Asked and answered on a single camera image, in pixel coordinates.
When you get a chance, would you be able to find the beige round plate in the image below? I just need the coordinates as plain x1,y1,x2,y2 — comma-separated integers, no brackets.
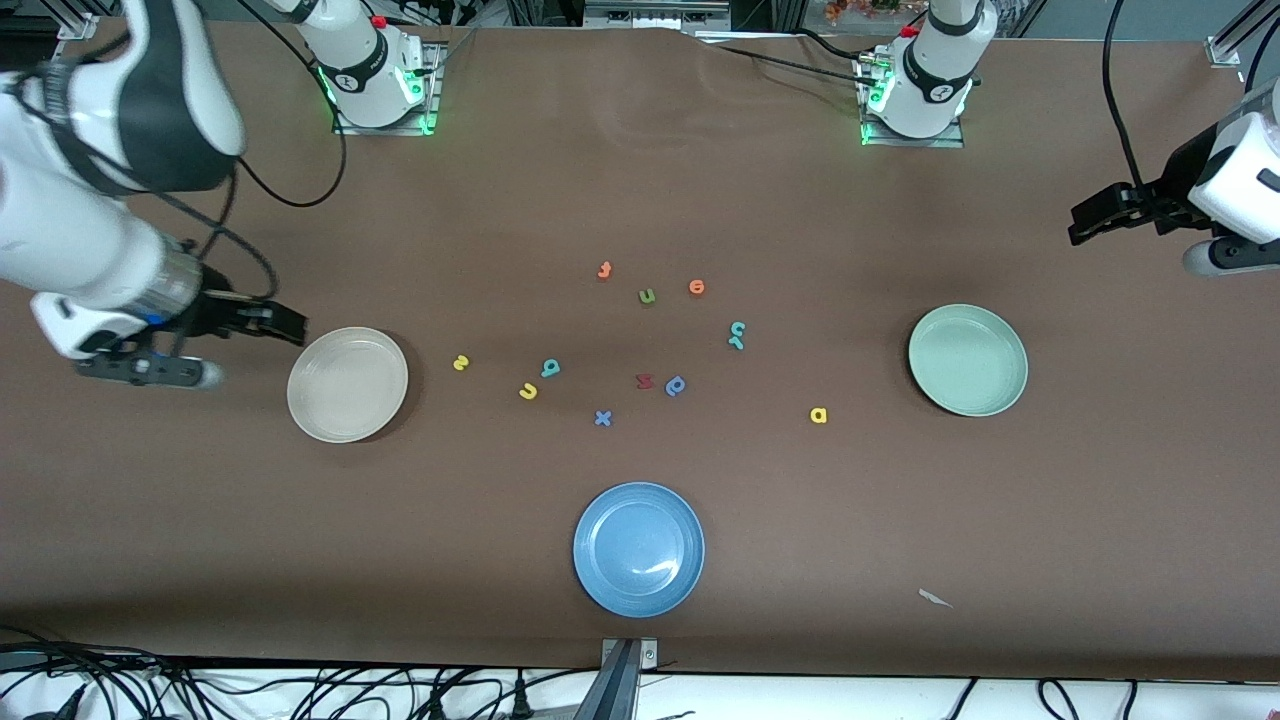
286,326,410,444

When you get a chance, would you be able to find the green round plate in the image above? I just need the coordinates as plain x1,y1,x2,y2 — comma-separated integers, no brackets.
908,303,1029,418

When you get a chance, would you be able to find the blue round plate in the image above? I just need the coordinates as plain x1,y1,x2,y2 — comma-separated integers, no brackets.
572,481,707,619

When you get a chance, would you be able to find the aluminium profile bar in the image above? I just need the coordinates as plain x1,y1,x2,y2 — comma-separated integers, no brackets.
583,0,733,31

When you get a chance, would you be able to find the aluminium frame post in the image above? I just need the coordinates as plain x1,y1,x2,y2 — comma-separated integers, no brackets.
1205,0,1280,69
55,0,113,41

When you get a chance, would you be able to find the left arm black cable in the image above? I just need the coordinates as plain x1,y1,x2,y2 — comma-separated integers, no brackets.
1100,0,1280,201

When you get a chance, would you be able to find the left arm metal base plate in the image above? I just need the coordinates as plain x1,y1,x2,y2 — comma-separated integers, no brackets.
858,50,967,150

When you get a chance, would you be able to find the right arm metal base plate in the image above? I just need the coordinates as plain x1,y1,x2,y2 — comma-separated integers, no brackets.
332,40,445,137

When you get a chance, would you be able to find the black cable on table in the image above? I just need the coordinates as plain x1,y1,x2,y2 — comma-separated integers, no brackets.
690,28,873,89

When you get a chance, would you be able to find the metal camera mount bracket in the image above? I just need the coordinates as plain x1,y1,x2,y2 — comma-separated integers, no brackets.
573,637,659,720

